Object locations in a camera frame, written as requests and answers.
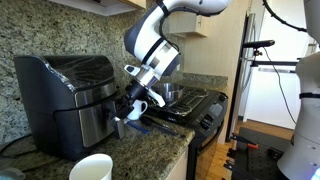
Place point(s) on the wooden upper cabinet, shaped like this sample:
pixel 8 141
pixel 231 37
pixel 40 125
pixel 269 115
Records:
pixel 110 5

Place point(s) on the black electric stove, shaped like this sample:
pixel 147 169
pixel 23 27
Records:
pixel 206 113

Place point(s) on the orange black clamp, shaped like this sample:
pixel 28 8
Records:
pixel 251 145

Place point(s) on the small white mug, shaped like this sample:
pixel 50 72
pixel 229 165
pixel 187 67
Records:
pixel 136 110

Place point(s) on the black stove knob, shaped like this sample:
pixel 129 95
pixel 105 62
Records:
pixel 204 125
pixel 209 117

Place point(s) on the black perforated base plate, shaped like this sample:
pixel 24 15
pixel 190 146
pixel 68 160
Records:
pixel 256 163

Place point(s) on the stainless steel pot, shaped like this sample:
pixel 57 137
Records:
pixel 170 90

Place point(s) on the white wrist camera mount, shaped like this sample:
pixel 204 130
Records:
pixel 156 98

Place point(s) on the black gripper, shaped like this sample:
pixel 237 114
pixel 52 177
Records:
pixel 135 91

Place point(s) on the beige wall cabinet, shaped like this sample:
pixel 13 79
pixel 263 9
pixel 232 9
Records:
pixel 190 26

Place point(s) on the black air fryer body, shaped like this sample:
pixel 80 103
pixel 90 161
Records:
pixel 40 86

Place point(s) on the white paper cup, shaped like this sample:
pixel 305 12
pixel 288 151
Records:
pixel 91 168

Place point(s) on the beige counter base cabinet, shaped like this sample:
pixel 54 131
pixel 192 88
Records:
pixel 178 170

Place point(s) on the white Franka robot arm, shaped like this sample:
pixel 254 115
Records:
pixel 146 33

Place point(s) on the black camera on stand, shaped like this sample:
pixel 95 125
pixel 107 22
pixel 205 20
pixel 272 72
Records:
pixel 258 43

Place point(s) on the black kitchen tongs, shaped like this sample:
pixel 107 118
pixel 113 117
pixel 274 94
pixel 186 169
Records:
pixel 161 126

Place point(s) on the black camera stand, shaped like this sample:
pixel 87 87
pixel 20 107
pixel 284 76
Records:
pixel 238 83

